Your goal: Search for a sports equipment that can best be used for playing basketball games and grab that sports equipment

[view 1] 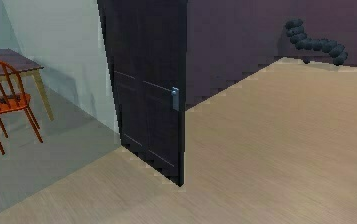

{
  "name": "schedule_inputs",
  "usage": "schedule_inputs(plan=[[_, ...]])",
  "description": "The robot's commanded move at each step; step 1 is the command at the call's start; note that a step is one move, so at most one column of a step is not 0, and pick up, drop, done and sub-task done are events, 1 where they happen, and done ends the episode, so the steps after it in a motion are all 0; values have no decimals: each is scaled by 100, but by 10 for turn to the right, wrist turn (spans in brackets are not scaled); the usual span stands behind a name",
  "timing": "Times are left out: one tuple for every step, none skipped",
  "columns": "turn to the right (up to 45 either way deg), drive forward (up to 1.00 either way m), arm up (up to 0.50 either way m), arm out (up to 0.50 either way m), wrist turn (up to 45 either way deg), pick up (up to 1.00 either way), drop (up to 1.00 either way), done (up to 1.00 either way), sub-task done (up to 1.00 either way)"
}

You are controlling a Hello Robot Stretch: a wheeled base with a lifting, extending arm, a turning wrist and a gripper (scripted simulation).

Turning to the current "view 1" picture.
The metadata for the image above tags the dark brown room door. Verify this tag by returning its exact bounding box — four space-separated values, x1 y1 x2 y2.
96 0 189 188

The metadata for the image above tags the black lumpy lounge chair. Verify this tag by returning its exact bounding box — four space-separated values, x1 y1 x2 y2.
284 18 349 67

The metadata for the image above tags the orange wooden chair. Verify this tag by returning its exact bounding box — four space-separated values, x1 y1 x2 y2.
0 57 44 156

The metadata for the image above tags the brown top wooden table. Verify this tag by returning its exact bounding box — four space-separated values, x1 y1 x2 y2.
0 48 55 122

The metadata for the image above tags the grey door handle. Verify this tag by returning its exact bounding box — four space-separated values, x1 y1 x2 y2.
170 86 181 112

